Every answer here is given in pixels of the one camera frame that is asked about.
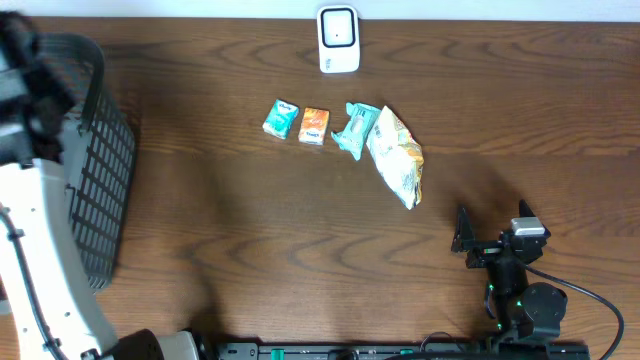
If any yellow snack bag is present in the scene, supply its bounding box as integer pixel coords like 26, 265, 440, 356
366, 106, 424, 210

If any mint green wipes pack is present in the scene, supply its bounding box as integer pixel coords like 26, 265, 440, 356
331, 102, 381, 161

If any orange tissue pack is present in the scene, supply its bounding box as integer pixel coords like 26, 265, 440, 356
298, 107, 330, 145

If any teal tissue pack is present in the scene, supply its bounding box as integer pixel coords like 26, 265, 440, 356
262, 99, 299, 139

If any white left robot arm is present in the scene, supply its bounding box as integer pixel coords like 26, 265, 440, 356
1, 11, 215, 359

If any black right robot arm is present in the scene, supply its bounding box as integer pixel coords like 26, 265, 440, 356
451, 200, 568, 343

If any white barcode scanner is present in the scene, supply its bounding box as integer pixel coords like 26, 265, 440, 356
316, 5, 361, 74

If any grey plastic mesh basket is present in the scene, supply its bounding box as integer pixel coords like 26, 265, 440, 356
41, 33, 137, 292

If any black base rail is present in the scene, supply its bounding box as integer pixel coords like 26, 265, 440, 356
215, 342, 590, 360

